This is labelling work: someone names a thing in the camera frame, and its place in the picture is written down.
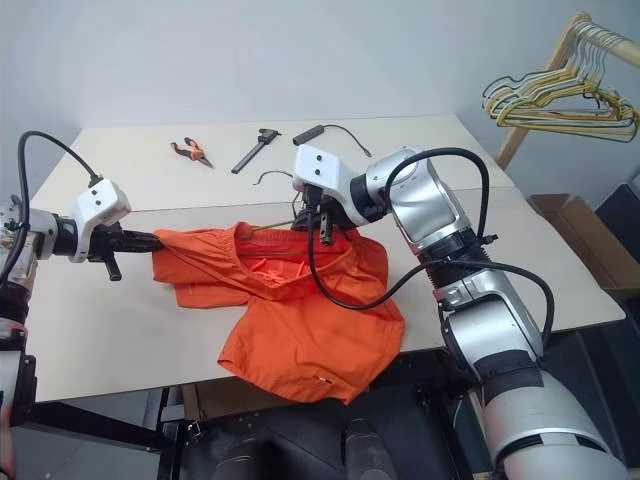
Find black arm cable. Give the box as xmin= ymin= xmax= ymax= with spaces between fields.
xmin=302 ymin=146 xmax=557 ymax=361
xmin=3 ymin=130 xmax=105 ymax=286

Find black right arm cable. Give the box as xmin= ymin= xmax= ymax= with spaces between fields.
xmin=302 ymin=146 xmax=557 ymax=361

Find dark rounded shape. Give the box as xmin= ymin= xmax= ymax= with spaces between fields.
xmin=343 ymin=418 xmax=392 ymax=480

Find wooden clothes rack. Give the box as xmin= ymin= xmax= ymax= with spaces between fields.
xmin=494 ymin=11 xmax=640 ymax=169

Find pale grey wire hanger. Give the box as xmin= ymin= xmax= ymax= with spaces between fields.
xmin=481 ymin=22 xmax=632 ymax=114

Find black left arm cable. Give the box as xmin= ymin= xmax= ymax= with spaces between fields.
xmin=3 ymin=130 xmax=105 ymax=286

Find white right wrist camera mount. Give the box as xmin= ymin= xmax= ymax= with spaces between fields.
xmin=291 ymin=144 xmax=369 ymax=227

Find thin wire hanger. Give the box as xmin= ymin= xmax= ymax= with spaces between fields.
xmin=233 ymin=169 xmax=307 ymax=240

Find black adapter with cable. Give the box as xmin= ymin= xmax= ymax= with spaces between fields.
xmin=292 ymin=123 xmax=374 ymax=159

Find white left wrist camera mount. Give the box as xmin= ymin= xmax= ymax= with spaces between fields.
xmin=72 ymin=177 xmax=133 ymax=264

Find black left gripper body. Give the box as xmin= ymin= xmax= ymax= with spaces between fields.
xmin=88 ymin=224 xmax=133 ymax=283

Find black case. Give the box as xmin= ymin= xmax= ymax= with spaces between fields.
xmin=594 ymin=172 xmax=640 ymax=237

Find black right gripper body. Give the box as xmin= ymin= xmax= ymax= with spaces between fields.
xmin=293 ymin=182 xmax=359 ymax=247

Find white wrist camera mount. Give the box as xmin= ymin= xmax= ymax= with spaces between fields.
xmin=291 ymin=144 xmax=369 ymax=227
xmin=72 ymin=177 xmax=133 ymax=264

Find orange shorts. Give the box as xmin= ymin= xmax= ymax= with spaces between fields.
xmin=151 ymin=221 xmax=406 ymax=407

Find orange black pliers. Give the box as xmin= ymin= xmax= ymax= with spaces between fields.
xmin=169 ymin=136 xmax=216 ymax=171

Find brown cardboard box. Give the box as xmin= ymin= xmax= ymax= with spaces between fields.
xmin=528 ymin=193 xmax=640 ymax=302

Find black table frame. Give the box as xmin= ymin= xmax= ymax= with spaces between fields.
xmin=9 ymin=344 xmax=501 ymax=480

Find black caliper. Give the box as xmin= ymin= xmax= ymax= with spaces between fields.
xmin=230 ymin=127 xmax=283 ymax=176

